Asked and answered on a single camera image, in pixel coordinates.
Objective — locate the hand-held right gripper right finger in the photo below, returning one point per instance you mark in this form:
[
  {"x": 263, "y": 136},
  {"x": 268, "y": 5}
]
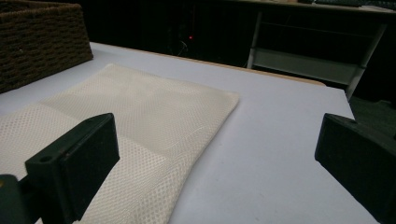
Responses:
[{"x": 358, "y": 161}]

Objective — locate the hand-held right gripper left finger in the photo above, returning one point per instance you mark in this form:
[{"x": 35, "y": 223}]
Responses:
[{"x": 71, "y": 168}]

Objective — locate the cream mesh laundry bag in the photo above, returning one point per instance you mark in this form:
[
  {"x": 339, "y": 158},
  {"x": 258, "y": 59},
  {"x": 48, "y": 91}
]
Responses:
[{"x": 155, "y": 118}]

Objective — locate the brown wicker basket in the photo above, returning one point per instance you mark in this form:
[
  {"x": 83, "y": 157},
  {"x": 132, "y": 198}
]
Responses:
[{"x": 40, "y": 46}]

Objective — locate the white table cover sheet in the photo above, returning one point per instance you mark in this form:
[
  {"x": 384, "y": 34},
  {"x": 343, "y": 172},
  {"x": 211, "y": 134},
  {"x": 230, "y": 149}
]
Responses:
[{"x": 264, "y": 140}]

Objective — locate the black device with red light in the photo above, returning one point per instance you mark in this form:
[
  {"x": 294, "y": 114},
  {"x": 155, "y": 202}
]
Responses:
[{"x": 190, "y": 38}]

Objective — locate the white metal frame desk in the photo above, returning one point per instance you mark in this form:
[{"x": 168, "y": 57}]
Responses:
[{"x": 305, "y": 65}]

